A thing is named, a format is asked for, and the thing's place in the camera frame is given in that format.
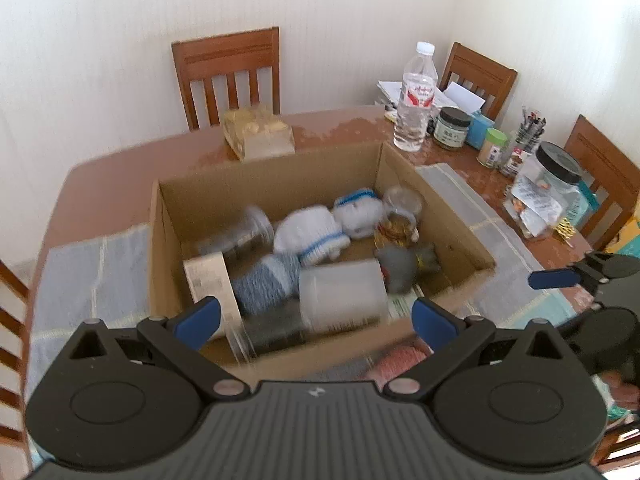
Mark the grey plush toy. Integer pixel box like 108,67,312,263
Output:
375,242,441,295

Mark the wooden chair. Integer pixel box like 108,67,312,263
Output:
0,260,32,462
439,42,519,122
564,114,640,252
171,26,282,132

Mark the blue checked tablecloth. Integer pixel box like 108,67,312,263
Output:
25,162,576,387

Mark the pen holder with pens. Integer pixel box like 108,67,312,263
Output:
500,106,547,179

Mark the clear plastic water bottle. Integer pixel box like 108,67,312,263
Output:
393,41,436,153

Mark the small black-lid glass jar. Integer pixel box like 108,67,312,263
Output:
432,106,473,150

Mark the pink knitted item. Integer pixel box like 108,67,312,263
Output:
367,342,431,384

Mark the large clear black-lid jar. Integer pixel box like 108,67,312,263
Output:
502,141,586,242

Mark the green-lid jar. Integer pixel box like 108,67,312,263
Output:
476,127,509,169

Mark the cardboard box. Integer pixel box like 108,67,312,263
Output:
149,142,496,382

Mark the yellow and teal bag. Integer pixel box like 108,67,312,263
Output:
602,215,640,257

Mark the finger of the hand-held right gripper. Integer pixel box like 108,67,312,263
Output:
527,251,640,297

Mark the clear box of pastries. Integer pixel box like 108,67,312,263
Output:
222,105,296,163

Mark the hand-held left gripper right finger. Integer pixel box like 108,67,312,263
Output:
382,297,569,402

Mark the white blue-striped knitted plush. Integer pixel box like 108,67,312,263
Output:
272,187,384,267

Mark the dark glass jar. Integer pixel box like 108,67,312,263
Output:
232,305,312,362
197,205,275,261

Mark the blue grey knitted plush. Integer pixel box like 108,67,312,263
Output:
232,254,304,317

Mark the teal cloth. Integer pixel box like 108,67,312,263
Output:
492,285,577,334

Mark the blue container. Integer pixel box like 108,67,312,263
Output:
467,110,496,150

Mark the pile of white papers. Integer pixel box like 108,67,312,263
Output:
376,80,487,122

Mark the white and pink carton box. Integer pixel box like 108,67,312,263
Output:
182,251,244,332

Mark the translucent plastic container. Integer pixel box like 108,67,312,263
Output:
298,260,391,336

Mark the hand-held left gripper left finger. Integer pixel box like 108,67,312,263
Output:
67,296,251,402

